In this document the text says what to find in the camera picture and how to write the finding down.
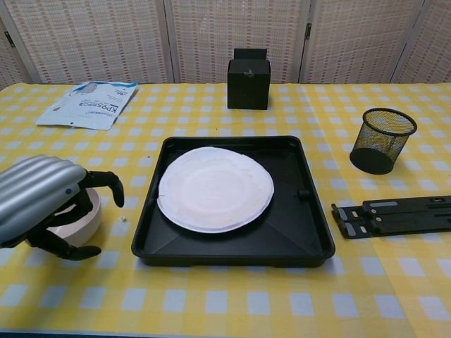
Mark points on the black square plastic tray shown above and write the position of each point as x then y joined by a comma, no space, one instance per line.
299,229

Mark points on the black mesh pen cup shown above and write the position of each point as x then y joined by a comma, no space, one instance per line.
382,141

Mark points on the white round plate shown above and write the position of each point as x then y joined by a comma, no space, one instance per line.
215,192

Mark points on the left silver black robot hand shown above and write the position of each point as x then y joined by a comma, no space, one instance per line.
31,190

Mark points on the black folding laptop stand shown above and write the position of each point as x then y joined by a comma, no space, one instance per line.
394,218

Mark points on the yellow white checkered tablecloth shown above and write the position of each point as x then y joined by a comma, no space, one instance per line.
423,281
197,299

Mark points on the white blue mask package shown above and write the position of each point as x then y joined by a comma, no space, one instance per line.
91,105

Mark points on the beige bowl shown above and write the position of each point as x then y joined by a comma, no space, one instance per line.
86,225

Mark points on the black cardboard box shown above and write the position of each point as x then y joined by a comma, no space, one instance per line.
248,89

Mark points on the woven folding screen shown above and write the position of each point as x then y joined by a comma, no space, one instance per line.
98,38

